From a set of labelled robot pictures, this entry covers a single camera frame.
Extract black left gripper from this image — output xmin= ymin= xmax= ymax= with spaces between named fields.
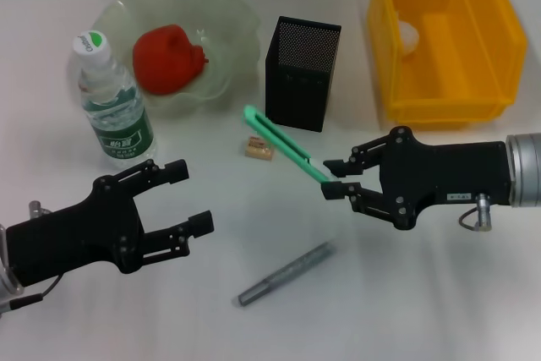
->
xmin=6 ymin=159 xmax=216 ymax=288

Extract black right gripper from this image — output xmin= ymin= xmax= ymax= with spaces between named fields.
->
xmin=320 ymin=125 xmax=515 ymax=232

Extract green utility knife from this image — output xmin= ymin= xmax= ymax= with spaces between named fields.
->
xmin=242 ymin=105 xmax=342 ymax=187

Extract clear green-label water bottle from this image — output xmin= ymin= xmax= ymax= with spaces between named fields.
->
xmin=71 ymin=30 xmax=157 ymax=171

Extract grey marker pen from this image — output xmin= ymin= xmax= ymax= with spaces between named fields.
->
xmin=237 ymin=240 xmax=338 ymax=307

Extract white paper ball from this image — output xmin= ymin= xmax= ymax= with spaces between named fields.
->
xmin=396 ymin=18 xmax=421 ymax=58

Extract black mesh pen holder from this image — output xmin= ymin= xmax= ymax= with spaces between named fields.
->
xmin=265 ymin=15 xmax=342 ymax=132

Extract pale green glass fruit plate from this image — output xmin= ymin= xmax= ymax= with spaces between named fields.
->
xmin=67 ymin=0 xmax=261 ymax=119

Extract yellow plastic bin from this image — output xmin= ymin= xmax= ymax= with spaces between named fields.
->
xmin=365 ymin=0 xmax=529 ymax=132

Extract right arm connector cable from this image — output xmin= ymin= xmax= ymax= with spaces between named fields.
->
xmin=459 ymin=193 xmax=494 ymax=232

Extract arm connector cable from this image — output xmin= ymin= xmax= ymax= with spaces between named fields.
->
xmin=0 ymin=200 xmax=65 ymax=315
xmin=459 ymin=193 xmax=494 ymax=232

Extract left arm connector cable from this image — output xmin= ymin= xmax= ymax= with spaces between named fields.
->
xmin=0 ymin=200 xmax=65 ymax=315

